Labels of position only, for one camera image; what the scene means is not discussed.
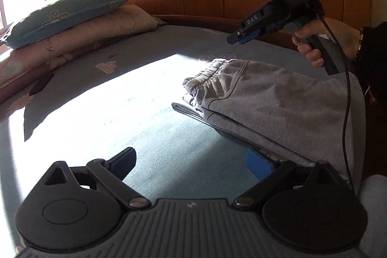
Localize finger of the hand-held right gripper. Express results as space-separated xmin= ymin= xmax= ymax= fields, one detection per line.
xmin=239 ymin=30 xmax=262 ymax=44
xmin=227 ymin=29 xmax=246 ymax=44

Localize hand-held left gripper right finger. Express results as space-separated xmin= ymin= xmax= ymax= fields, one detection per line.
xmin=233 ymin=149 xmax=343 ymax=208

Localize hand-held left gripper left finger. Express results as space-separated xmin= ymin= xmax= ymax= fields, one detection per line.
xmin=45 ymin=147 xmax=152 ymax=211

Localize grey drawstring sweatpants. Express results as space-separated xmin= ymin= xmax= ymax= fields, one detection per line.
xmin=171 ymin=58 xmax=367 ymax=186

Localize person's right hand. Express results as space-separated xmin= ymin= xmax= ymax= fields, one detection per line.
xmin=292 ymin=18 xmax=362 ymax=69

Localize person's grey trouser leg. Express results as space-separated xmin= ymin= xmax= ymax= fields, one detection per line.
xmin=356 ymin=174 xmax=387 ymax=258

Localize pink floral folded quilt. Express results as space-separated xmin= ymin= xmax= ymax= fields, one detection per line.
xmin=0 ymin=4 xmax=158 ymax=105

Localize teal floral pillow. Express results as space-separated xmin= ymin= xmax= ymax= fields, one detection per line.
xmin=1 ymin=0 xmax=141 ymax=50

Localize dark beaded bracelet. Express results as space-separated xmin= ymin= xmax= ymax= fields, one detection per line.
xmin=353 ymin=28 xmax=364 ymax=63

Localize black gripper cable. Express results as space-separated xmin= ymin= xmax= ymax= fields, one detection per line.
xmin=320 ymin=15 xmax=357 ymax=196

